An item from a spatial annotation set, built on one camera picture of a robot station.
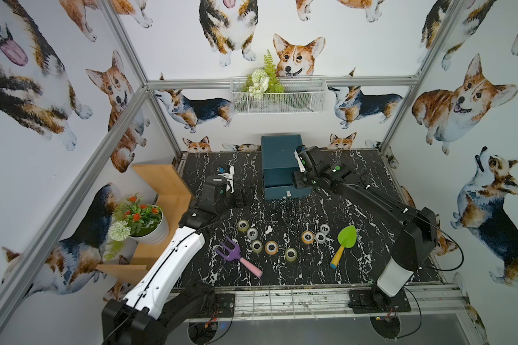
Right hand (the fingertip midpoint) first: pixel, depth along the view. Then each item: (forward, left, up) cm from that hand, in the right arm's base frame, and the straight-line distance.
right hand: (303, 169), depth 84 cm
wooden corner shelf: (-2, +56, -15) cm, 58 cm away
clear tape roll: (-17, +21, -22) cm, 35 cm away
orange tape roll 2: (-18, -2, -23) cm, 29 cm away
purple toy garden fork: (-25, +28, -22) cm, 44 cm away
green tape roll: (-13, +26, -22) cm, 36 cm away
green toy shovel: (-18, -18, -24) cm, 35 cm away
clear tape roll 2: (-18, -7, -23) cm, 30 cm away
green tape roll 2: (-22, +19, -23) cm, 37 cm away
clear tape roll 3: (-14, -10, -23) cm, 29 cm away
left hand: (-8, +23, +2) cm, 24 cm away
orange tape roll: (-22, +13, -23) cm, 34 cm away
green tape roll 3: (-25, +5, -22) cm, 34 cm away
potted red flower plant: (-21, +57, -3) cm, 60 cm away
